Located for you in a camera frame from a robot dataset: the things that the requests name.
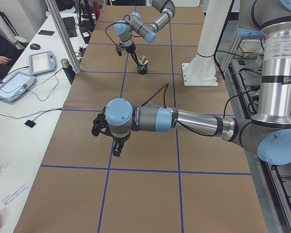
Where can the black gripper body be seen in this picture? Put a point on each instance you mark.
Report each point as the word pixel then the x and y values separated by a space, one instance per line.
pixel 120 140
pixel 130 50

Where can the black mesh pen cup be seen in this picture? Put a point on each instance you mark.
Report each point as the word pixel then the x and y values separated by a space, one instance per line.
pixel 142 68

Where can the near teach pendant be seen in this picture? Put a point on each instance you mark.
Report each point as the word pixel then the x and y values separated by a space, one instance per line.
pixel 12 89

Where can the teach pendant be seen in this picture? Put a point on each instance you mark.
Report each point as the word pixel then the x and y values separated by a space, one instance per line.
pixel 42 62
pixel 12 89

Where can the far teach pendant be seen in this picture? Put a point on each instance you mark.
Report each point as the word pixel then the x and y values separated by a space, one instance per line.
pixel 42 62

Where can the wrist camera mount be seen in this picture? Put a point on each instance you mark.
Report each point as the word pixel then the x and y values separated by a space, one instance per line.
pixel 119 49
pixel 100 125

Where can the black keyboard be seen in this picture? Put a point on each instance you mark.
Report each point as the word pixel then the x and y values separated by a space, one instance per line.
pixel 70 26

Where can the small black square pad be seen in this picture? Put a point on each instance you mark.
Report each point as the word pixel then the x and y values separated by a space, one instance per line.
pixel 30 123

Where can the yellow highlighter pen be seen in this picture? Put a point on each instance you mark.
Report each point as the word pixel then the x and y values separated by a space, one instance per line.
pixel 143 59

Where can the black computer mouse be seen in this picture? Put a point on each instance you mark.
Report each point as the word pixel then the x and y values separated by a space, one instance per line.
pixel 35 46

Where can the black thermos bottle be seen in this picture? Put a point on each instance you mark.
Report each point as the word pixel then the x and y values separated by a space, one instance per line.
pixel 67 67

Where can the black smartphone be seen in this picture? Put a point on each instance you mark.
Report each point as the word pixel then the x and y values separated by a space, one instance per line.
pixel 46 32

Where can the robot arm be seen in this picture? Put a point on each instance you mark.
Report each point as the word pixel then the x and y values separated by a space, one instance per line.
pixel 125 28
pixel 268 133

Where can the person in dark shirt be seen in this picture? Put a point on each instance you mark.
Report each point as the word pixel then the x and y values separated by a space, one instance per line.
pixel 9 54

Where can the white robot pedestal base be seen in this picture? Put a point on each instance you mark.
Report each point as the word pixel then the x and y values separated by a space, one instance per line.
pixel 201 70

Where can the aluminium frame post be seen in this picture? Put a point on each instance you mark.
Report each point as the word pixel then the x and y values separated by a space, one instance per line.
pixel 57 19

